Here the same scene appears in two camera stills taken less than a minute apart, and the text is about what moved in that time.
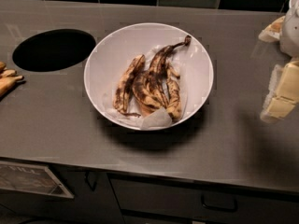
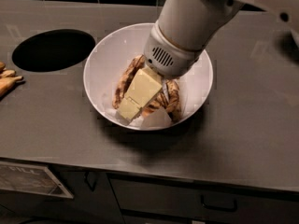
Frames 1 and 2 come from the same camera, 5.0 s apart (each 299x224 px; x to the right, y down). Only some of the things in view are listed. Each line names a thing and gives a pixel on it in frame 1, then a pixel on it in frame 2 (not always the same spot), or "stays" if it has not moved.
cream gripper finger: [283, 93] to [146, 85]
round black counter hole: [52, 49] stays
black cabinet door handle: [86, 176] stays
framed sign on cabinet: [32, 178] stays
